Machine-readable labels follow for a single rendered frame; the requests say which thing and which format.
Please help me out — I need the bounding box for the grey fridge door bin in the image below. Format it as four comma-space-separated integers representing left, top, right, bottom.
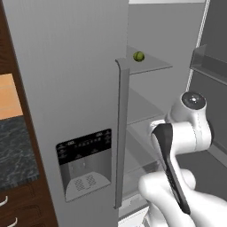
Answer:
189, 43, 227, 87

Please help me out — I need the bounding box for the green lime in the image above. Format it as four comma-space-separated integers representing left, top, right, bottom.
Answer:
133, 51, 145, 63

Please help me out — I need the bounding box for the grey fridge door with dispenser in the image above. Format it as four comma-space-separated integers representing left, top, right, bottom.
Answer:
2, 0, 129, 227

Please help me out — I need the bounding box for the grey fridge shelf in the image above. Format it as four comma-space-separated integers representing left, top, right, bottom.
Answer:
126, 44, 174, 75
122, 121, 164, 176
127, 87, 165, 126

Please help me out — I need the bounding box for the grey fridge door handle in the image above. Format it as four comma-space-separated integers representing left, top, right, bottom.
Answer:
113, 58, 130, 210

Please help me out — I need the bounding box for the brown wooden drawer front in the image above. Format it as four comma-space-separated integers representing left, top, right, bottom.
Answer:
31, 223, 57, 227
0, 178, 54, 227

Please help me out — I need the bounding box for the open grey fridge door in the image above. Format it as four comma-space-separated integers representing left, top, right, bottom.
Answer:
185, 0, 227, 167

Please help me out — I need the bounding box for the white drawer handle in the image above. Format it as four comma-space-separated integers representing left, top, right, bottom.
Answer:
6, 217, 19, 227
0, 195, 9, 207

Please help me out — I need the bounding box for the grey fridge interior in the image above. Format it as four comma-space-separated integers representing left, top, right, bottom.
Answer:
118, 0, 227, 227

